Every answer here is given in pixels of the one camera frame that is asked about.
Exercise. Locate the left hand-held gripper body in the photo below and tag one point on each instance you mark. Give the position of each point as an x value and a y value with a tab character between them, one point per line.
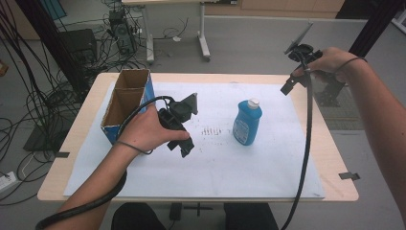
178	111

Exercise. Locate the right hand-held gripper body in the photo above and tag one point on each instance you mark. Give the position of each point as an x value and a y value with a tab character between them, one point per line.
301	52

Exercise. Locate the blue cardboard box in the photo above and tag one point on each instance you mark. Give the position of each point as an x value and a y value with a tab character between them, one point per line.
127	99

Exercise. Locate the blue bottle with white cap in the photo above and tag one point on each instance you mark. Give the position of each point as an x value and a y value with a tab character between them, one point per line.
246	123

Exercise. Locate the person's left hand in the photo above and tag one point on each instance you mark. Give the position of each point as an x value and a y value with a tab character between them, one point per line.
145	131

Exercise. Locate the person's right hand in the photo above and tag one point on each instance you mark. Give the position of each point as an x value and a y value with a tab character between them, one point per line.
333	62

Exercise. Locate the white table mat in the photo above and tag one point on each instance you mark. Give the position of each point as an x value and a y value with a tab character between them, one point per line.
223	169

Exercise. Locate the wooden cabinet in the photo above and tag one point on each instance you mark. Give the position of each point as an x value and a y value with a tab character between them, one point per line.
281	8

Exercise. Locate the dark grey floor mat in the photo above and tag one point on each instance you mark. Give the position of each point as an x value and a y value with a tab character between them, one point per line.
344	111

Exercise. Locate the person's left leg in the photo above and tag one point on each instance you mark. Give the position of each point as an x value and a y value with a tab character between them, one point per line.
137	217

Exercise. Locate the person's leg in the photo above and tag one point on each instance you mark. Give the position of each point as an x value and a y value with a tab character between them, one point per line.
137	217
250	217

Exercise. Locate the person's right leg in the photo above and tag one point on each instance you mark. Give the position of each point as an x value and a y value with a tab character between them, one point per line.
250	217

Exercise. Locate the black computer tower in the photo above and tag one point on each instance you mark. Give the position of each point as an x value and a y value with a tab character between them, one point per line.
123	32

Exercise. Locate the grey tape strip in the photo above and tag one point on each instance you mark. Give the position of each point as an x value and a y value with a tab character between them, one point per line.
349	175
62	155

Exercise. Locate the black equipment box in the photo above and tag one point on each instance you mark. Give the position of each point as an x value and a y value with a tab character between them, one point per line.
79	44

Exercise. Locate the black floor plate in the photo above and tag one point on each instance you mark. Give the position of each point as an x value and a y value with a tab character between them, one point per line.
43	139

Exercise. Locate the white power strip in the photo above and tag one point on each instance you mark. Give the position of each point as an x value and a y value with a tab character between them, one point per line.
7	181

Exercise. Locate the white desk frame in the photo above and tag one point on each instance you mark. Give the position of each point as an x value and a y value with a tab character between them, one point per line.
204	41

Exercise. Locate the black metal stand post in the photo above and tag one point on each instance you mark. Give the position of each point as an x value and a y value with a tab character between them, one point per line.
51	41
375	25

